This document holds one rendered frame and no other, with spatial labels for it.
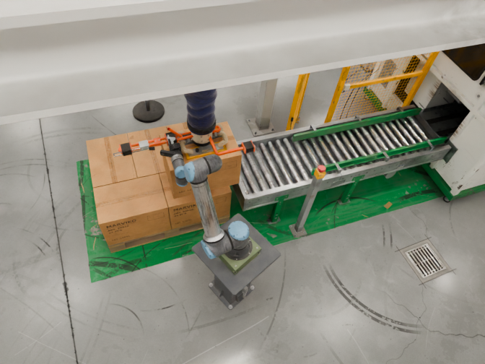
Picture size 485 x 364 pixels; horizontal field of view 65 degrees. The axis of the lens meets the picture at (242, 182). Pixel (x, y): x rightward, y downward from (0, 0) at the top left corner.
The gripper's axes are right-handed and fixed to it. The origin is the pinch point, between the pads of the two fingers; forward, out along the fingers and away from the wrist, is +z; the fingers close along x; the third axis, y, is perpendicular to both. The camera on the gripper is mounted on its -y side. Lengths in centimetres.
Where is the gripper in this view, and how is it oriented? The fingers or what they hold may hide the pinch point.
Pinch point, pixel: (167, 139)
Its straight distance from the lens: 304.0
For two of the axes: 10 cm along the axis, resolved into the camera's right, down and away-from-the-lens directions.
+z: -3.3, -7.7, 5.5
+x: 0.7, -6.0, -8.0
